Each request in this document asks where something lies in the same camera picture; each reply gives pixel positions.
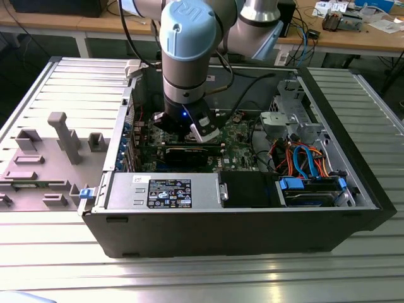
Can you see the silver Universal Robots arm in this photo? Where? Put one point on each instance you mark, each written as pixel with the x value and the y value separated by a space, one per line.
pixel 186 38

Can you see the black graphics card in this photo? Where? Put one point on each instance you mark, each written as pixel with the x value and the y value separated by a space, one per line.
pixel 186 156

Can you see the coin cell battery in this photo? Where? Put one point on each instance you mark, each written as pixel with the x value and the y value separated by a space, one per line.
pixel 236 119

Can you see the green motherboard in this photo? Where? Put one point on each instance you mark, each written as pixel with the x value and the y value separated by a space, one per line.
pixel 240 148

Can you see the grey case latch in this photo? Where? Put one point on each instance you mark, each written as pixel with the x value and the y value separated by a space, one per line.
pixel 132 68

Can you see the silver power supply unit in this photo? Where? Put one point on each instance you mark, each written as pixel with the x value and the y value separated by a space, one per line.
pixel 126 192

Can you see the silver drive cage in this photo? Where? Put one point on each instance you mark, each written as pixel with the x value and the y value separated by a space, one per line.
pixel 284 123

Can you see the blue case latch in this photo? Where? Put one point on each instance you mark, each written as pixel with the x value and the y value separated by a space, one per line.
pixel 86 193

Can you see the black PC case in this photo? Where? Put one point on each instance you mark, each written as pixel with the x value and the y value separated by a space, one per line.
pixel 221 233

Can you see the grey parts rack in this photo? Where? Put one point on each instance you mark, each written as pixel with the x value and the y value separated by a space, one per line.
pixel 53 164

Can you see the hard disk in blue carrier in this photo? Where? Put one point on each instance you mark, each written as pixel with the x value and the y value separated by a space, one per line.
pixel 309 195

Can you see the tall black box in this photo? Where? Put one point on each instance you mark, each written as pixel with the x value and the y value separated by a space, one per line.
pixel 288 19

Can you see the small black box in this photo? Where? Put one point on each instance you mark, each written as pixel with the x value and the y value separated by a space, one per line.
pixel 314 33

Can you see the green RAM stick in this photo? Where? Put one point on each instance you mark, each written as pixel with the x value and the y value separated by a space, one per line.
pixel 28 186

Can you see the wooden desk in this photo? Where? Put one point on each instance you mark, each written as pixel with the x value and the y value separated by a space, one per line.
pixel 47 22
pixel 347 39

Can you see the wide black box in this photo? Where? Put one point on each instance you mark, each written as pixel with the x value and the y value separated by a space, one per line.
pixel 57 6

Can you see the metal heat sink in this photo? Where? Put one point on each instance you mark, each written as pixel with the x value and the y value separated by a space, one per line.
pixel 331 20

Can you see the white paper card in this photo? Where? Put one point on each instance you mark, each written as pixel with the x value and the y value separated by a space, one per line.
pixel 325 7

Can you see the grey metal device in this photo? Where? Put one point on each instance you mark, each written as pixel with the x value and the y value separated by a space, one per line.
pixel 352 20

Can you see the blue cardboard box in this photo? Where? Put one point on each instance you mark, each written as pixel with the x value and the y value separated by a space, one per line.
pixel 375 4

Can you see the clear plastic bag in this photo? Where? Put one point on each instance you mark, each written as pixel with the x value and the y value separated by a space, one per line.
pixel 386 25

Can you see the small wrist camera box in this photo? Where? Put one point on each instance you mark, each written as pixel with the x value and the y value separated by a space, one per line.
pixel 161 121

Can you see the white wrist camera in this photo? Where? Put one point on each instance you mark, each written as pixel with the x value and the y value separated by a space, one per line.
pixel 205 132

